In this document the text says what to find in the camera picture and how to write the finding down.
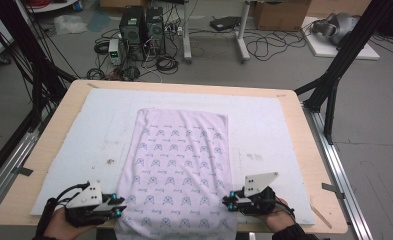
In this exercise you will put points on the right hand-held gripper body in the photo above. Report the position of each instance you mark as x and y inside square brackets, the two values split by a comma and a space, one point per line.
[257, 200]

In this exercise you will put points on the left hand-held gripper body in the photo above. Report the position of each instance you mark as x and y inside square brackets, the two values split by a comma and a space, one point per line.
[87, 206]

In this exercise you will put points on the lilac printed towel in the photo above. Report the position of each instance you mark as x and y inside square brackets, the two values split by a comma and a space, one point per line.
[177, 160]

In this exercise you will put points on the person's right hand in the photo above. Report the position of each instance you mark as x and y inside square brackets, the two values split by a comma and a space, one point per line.
[279, 220]

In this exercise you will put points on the person's left hand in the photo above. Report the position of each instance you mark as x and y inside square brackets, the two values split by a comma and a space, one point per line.
[62, 228]

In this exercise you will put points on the thin wooden stick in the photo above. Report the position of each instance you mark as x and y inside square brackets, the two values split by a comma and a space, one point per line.
[321, 216]

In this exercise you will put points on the wooden table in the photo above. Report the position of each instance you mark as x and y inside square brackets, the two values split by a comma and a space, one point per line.
[310, 156]

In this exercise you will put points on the white grid mat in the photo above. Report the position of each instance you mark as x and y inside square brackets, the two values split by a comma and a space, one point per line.
[94, 133]

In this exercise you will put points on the black tape piece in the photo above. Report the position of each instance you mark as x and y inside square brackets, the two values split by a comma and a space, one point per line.
[333, 190]
[23, 171]

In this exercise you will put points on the white power supply unit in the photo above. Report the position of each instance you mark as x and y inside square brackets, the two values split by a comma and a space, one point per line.
[114, 51]

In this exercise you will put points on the white desk leg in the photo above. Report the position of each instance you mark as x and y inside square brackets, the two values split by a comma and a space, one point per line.
[242, 36]
[186, 33]

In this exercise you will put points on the white floor board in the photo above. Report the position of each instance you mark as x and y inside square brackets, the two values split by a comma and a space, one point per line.
[324, 50]

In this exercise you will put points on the wide black computer tower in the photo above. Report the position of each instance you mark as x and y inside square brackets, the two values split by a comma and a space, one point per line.
[132, 33]

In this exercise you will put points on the black flat device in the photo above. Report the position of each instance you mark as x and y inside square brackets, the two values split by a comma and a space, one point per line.
[224, 23]

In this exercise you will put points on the narrow black computer tower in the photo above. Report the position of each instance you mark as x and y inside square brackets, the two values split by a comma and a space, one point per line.
[155, 30]

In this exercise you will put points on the teal floor sheet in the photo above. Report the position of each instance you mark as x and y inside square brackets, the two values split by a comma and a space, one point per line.
[99, 21]

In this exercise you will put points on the clear plastic bag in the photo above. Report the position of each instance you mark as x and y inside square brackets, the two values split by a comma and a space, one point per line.
[69, 25]

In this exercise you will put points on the large cardboard box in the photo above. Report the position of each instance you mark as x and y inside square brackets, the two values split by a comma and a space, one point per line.
[280, 15]

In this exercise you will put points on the grey headset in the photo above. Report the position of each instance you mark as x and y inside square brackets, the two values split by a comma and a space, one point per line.
[337, 28]

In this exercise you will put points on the aluminium rail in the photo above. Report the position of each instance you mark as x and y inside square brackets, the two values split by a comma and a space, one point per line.
[340, 173]
[14, 156]

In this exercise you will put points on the black metal frame stand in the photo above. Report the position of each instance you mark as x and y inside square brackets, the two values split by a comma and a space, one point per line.
[34, 66]
[337, 66]

